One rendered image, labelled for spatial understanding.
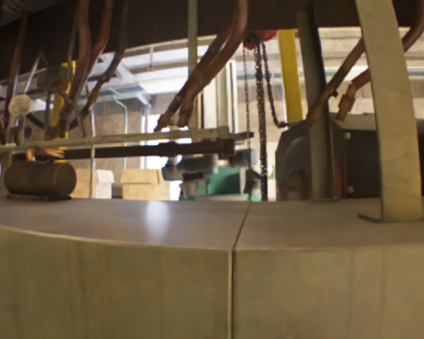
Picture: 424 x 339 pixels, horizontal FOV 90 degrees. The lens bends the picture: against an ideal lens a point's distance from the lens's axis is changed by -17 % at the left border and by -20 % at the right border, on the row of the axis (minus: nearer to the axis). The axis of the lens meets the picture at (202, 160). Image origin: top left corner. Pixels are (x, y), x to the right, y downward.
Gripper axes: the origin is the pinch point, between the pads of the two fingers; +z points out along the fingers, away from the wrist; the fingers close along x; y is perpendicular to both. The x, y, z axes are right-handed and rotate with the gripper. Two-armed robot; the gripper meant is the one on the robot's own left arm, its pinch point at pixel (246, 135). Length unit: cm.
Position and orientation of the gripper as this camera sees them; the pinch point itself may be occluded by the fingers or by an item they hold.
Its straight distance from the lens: 108.4
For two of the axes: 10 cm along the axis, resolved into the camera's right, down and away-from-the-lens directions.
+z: 5.9, -0.8, -8.0
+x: 8.1, 0.4, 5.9
